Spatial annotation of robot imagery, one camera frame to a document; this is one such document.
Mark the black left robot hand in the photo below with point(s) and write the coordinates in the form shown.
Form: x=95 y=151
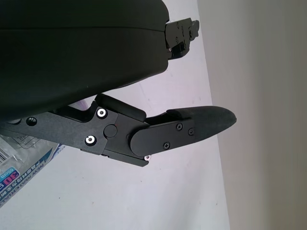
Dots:
x=72 y=55

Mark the clear package purple bag roll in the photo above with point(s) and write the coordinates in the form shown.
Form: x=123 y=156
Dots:
x=24 y=165

